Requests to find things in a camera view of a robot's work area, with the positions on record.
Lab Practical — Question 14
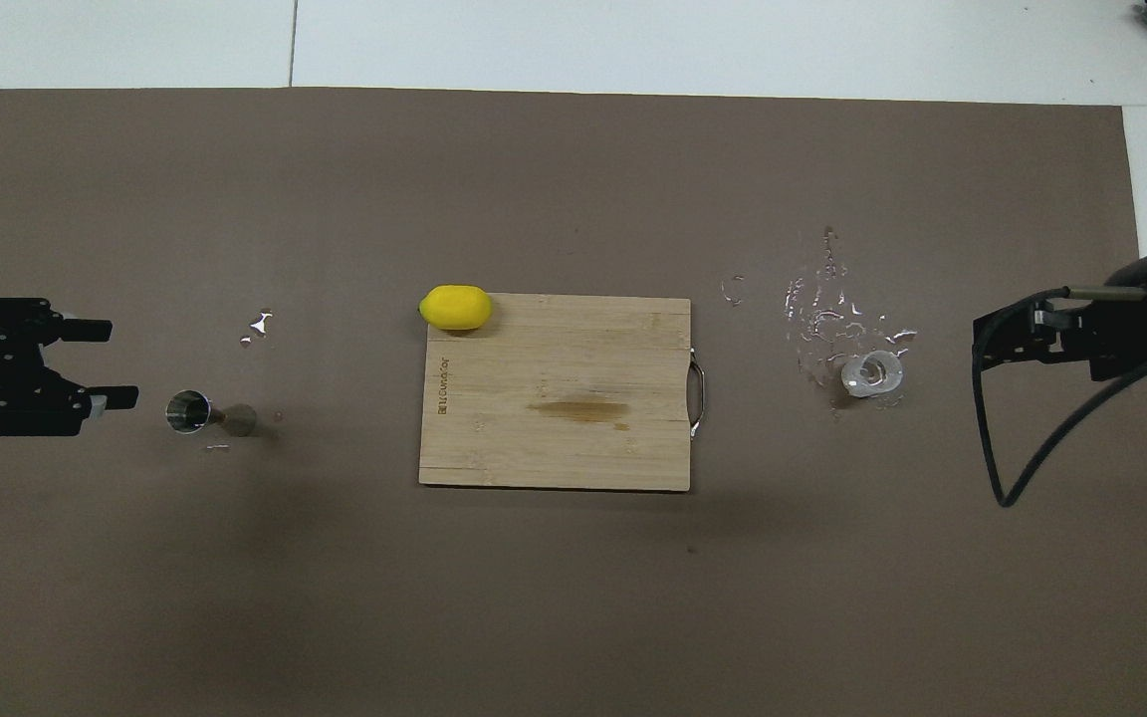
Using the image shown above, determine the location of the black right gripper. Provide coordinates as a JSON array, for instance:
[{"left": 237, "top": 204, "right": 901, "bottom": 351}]
[{"left": 972, "top": 252, "right": 1147, "bottom": 382}]

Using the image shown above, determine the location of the steel double jigger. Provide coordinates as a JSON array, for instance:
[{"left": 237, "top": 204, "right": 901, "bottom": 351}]
[{"left": 165, "top": 388, "right": 259, "bottom": 438}]

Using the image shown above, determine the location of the clear glass cup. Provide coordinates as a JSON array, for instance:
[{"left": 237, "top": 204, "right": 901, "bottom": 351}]
[{"left": 840, "top": 349, "right": 905, "bottom": 399}]

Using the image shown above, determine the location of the yellow lemon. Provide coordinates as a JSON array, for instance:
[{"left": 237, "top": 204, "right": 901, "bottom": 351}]
[{"left": 419, "top": 285, "right": 493, "bottom": 332}]

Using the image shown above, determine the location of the bamboo cutting board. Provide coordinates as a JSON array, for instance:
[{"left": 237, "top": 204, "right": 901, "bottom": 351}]
[{"left": 418, "top": 292, "right": 706, "bottom": 493}]

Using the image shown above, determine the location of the brown table mat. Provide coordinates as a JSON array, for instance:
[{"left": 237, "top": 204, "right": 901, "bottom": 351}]
[{"left": 0, "top": 88, "right": 1147, "bottom": 717}]

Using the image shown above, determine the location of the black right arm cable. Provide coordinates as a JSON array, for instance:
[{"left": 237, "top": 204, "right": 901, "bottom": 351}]
[{"left": 970, "top": 286, "right": 1147, "bottom": 509}]

